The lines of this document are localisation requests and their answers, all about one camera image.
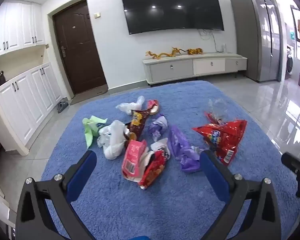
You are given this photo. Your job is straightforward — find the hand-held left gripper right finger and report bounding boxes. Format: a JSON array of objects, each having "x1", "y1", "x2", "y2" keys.
[{"x1": 199, "y1": 149, "x2": 283, "y2": 240}]

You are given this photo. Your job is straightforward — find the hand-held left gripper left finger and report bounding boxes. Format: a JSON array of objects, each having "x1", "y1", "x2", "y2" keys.
[{"x1": 15, "y1": 150, "x2": 98, "y2": 240}]

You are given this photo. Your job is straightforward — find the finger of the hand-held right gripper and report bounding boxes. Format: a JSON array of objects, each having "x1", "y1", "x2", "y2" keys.
[{"x1": 281, "y1": 152, "x2": 300, "y2": 173}]

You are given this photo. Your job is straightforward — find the purple wrapper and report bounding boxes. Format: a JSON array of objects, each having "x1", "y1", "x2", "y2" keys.
[{"x1": 150, "y1": 114, "x2": 168, "y2": 142}]

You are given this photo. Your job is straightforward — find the brown chip bag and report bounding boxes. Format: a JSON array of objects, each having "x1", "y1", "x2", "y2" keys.
[{"x1": 125, "y1": 109, "x2": 150, "y2": 142}]

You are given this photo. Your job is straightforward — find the long purple plastic bag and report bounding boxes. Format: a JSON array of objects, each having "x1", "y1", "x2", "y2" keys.
[{"x1": 168, "y1": 124, "x2": 208, "y2": 173}]

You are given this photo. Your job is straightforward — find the large red snack bag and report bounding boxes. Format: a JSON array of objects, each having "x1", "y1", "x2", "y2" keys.
[{"x1": 192, "y1": 112, "x2": 248, "y2": 165}]

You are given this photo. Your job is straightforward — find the large white plastic bag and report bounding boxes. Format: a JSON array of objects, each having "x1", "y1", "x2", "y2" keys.
[{"x1": 97, "y1": 120, "x2": 130, "y2": 160}]

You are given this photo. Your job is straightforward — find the green wipes packet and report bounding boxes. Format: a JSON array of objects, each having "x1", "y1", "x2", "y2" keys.
[{"x1": 82, "y1": 116, "x2": 108, "y2": 148}]

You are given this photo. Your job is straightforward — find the pink snack packet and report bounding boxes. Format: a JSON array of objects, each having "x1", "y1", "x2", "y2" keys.
[{"x1": 121, "y1": 140, "x2": 148, "y2": 182}]

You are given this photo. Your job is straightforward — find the blue fluffy rug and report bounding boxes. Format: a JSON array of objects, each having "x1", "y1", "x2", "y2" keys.
[{"x1": 40, "y1": 80, "x2": 300, "y2": 240}]

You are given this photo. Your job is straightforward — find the clear plastic bag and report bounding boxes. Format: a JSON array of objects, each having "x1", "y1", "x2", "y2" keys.
[{"x1": 207, "y1": 98, "x2": 232, "y2": 120}]

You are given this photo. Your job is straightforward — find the white washing machine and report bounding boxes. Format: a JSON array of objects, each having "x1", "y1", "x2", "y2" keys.
[{"x1": 285, "y1": 46, "x2": 294, "y2": 75}]

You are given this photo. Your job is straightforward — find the small white plastic bag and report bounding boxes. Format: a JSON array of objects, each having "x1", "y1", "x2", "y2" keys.
[{"x1": 115, "y1": 96, "x2": 145, "y2": 115}]

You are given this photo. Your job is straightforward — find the red pink wrapper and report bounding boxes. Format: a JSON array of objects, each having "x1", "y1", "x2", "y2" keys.
[{"x1": 147, "y1": 99, "x2": 162, "y2": 115}]

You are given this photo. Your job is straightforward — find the white base cabinet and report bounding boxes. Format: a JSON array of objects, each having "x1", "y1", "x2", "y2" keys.
[{"x1": 0, "y1": 61, "x2": 65, "y2": 155}]

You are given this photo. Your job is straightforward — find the grey white television console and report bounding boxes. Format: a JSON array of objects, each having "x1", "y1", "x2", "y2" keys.
[{"x1": 142, "y1": 52, "x2": 248, "y2": 87}]

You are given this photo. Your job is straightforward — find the grey double door fridge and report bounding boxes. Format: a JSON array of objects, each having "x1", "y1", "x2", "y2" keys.
[{"x1": 229, "y1": 0, "x2": 287, "y2": 82}]

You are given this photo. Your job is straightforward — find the dark brown door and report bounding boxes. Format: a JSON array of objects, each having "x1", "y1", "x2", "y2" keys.
[{"x1": 52, "y1": 0, "x2": 108, "y2": 96}]

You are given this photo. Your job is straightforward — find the long golden dragon figurine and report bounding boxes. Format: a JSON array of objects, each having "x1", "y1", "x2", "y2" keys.
[{"x1": 145, "y1": 47, "x2": 187, "y2": 60}]

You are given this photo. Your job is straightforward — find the white television cables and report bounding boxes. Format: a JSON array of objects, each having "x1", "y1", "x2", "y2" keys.
[{"x1": 199, "y1": 29, "x2": 219, "y2": 53}]

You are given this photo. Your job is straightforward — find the white wall cabinet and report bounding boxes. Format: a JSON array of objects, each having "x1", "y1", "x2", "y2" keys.
[{"x1": 0, "y1": 1, "x2": 45, "y2": 60}]

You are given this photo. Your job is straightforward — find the black wall television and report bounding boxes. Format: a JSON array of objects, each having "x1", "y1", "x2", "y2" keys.
[{"x1": 119, "y1": 0, "x2": 225, "y2": 35}]

